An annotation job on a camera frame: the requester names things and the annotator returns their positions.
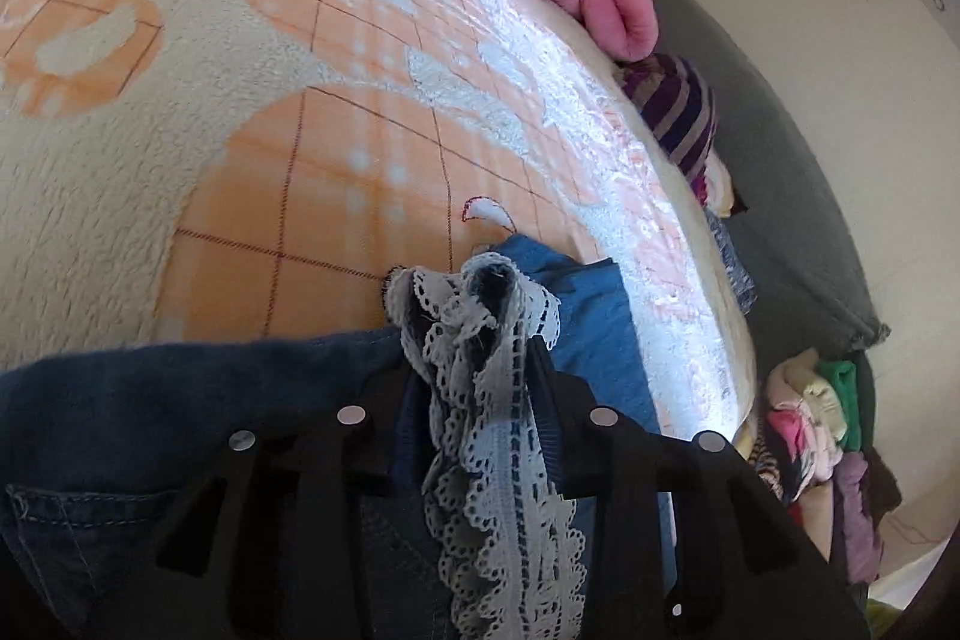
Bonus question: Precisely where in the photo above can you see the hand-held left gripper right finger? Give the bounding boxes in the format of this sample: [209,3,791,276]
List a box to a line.
[527,338,876,640]

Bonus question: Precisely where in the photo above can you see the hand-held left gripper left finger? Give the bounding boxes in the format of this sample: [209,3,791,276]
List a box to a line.
[88,365,434,640]

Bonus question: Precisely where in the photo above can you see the blue denim lace-trimmed pants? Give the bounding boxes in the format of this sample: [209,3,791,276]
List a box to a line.
[0,233,685,640]

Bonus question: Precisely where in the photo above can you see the floral patterned cloth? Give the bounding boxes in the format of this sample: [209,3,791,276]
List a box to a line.
[705,209,760,316]

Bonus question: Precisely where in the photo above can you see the pile of colourful clothes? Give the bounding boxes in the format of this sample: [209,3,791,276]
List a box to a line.
[738,346,905,587]

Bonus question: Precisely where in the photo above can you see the cream pillow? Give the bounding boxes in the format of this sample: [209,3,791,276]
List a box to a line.
[707,155,742,219]

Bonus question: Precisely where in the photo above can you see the cream orange printed blanket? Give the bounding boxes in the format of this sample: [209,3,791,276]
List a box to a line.
[0,0,760,455]

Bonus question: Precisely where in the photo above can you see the grey padded headboard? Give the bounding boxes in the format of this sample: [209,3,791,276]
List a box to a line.
[648,0,893,357]

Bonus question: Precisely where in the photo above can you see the purple striped cloth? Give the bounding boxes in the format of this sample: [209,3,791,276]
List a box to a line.
[618,53,719,208]

